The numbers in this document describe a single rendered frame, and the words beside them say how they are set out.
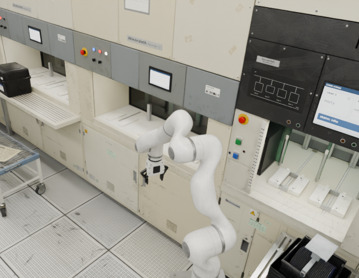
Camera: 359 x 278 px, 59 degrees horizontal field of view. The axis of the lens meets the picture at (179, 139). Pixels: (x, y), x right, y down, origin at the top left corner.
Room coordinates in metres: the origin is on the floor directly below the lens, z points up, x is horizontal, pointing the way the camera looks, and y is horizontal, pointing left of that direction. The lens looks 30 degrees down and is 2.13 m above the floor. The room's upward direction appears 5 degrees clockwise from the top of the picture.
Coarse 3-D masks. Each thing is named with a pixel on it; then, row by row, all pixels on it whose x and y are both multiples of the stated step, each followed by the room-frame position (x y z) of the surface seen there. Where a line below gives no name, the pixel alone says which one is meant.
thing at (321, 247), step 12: (300, 240) 1.11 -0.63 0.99; (312, 240) 1.02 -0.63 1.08; (324, 240) 1.03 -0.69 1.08; (312, 252) 0.96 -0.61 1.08; (324, 252) 0.96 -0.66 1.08; (288, 264) 0.96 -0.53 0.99; (312, 264) 0.96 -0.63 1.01; (336, 264) 1.02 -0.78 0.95; (288, 276) 0.96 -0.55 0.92; (300, 276) 0.92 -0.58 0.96; (336, 276) 0.98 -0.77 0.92
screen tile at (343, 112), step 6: (330, 90) 1.41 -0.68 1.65; (324, 96) 1.43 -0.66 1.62; (330, 96) 1.41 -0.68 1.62; (336, 96) 1.40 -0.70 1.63; (342, 96) 1.38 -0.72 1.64; (342, 102) 1.38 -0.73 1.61; (348, 102) 1.36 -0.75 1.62; (324, 108) 1.42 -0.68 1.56; (330, 108) 1.40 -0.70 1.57; (336, 108) 1.39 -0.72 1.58; (342, 108) 1.37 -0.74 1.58; (348, 108) 1.36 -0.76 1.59; (336, 114) 1.38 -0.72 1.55; (342, 114) 1.37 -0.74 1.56
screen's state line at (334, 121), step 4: (320, 116) 1.42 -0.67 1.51; (324, 116) 1.41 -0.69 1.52; (328, 116) 1.40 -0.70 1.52; (324, 120) 1.41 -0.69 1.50; (328, 120) 1.40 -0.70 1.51; (332, 120) 1.38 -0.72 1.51; (336, 120) 1.38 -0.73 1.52; (340, 120) 1.37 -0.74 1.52; (336, 124) 1.37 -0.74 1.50; (340, 124) 1.36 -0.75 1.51; (344, 124) 1.35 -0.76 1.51; (348, 124) 1.34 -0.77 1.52; (352, 124) 1.33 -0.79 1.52; (348, 128) 1.34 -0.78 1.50; (352, 128) 1.33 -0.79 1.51; (356, 128) 1.32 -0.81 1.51
